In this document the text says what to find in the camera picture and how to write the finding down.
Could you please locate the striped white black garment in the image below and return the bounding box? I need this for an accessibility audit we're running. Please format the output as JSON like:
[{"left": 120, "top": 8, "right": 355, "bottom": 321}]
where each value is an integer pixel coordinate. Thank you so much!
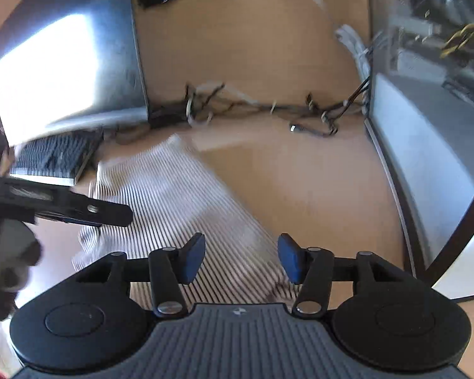
[{"left": 72, "top": 135, "right": 298, "bottom": 305}]

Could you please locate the black keyboard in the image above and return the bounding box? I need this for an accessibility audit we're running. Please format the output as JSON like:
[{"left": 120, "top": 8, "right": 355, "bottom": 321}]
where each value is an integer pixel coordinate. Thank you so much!
[{"left": 9, "top": 131, "right": 103, "bottom": 180}]

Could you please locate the black computer monitor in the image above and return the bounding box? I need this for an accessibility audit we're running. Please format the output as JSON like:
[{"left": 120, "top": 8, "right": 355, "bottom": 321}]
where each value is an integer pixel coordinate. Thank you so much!
[{"left": 0, "top": 0, "right": 148, "bottom": 146}]

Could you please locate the glass panel computer case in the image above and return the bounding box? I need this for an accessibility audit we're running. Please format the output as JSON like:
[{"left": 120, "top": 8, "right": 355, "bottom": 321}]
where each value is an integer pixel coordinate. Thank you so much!
[{"left": 366, "top": 0, "right": 474, "bottom": 300}]

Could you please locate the black cable bundle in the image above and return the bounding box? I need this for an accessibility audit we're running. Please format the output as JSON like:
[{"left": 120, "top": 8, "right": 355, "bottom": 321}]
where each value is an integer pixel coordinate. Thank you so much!
[{"left": 148, "top": 78, "right": 371, "bottom": 139}]

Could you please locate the white coiled cable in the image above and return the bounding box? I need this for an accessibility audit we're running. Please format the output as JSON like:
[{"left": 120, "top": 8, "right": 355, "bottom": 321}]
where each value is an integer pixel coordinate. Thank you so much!
[{"left": 284, "top": 0, "right": 373, "bottom": 84}]

